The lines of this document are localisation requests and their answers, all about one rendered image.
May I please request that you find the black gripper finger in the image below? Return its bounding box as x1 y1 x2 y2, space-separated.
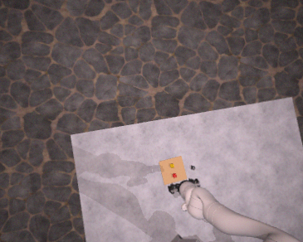
189 178 200 186
168 183 178 194

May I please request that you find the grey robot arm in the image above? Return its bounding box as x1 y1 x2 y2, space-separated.
179 181 301 242

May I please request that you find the tan square mat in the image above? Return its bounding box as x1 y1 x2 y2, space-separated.
159 156 187 185

